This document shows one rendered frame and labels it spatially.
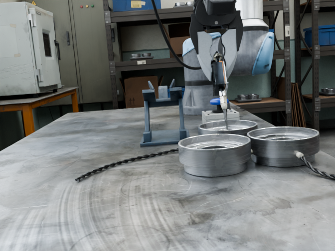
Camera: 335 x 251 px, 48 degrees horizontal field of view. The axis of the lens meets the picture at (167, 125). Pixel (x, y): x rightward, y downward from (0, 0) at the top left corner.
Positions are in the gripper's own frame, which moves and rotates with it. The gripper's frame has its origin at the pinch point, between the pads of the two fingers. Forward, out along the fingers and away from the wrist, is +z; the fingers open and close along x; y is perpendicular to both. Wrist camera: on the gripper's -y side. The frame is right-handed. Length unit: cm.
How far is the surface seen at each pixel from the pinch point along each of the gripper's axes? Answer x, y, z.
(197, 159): 5.8, -20.5, 10.4
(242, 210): 2.1, -32.7, 13.1
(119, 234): 14.5, -36.5, 13.1
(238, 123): -3.3, 0.9, 9.8
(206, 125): 2.8, 0.1, 9.6
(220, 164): 2.9, -21.3, 11.2
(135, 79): 49, 334, 14
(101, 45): 87, 363, -26
